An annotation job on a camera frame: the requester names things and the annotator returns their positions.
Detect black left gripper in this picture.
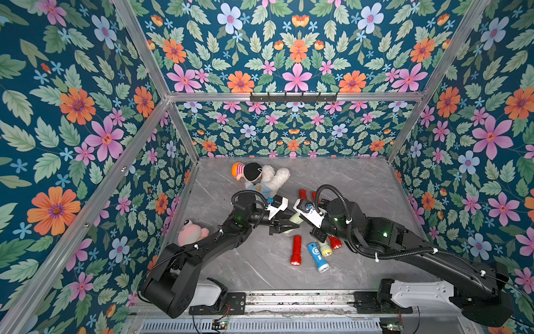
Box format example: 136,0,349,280
243,207,298,238

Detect pale green flashlight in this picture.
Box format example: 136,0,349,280
318,242,333,257
285,213,303,235

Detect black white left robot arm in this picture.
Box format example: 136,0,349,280
139,190,298,318

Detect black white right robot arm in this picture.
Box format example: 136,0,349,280
301,198,514,327

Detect blue flashlight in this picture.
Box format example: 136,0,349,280
307,243,330,273

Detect white teddy bear blue shirt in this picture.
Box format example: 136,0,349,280
245,165,291,198

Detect pink plush toy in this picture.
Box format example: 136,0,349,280
177,220,209,246

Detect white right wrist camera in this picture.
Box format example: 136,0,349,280
293,198,326,228

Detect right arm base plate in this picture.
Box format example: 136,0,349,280
353,291,414,315

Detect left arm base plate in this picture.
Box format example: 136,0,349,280
189,292,247,316

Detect black hook rail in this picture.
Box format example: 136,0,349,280
249,92,338,104

